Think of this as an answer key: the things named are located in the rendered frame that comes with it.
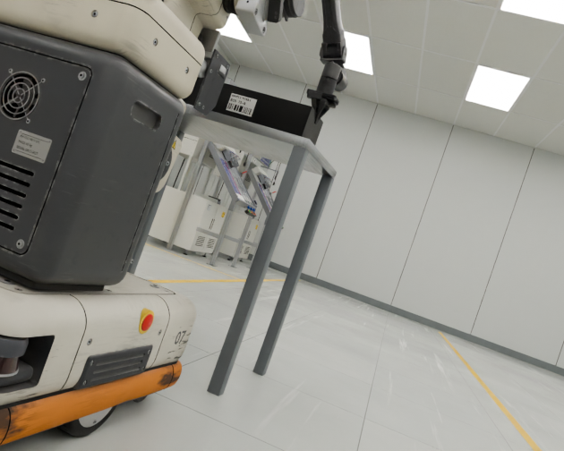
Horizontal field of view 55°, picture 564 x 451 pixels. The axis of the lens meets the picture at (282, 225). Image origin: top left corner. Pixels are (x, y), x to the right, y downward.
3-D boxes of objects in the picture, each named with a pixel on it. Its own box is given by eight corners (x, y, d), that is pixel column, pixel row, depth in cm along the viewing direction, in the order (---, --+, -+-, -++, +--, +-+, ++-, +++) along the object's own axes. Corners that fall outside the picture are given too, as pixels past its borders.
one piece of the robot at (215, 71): (191, 103, 133) (220, 21, 133) (100, 77, 141) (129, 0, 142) (216, 123, 148) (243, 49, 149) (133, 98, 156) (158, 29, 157)
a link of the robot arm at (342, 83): (320, 44, 181) (345, 43, 177) (331, 58, 191) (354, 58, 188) (314, 78, 180) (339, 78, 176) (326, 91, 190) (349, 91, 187)
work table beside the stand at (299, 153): (217, 396, 157) (309, 139, 159) (35, 310, 178) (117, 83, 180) (265, 374, 200) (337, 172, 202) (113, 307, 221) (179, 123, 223)
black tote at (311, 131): (151, 96, 189) (162, 66, 189) (175, 112, 205) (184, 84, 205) (300, 139, 171) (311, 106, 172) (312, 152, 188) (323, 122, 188)
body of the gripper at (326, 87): (310, 99, 184) (316, 80, 184) (337, 106, 181) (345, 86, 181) (305, 93, 178) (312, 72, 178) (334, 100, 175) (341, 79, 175)
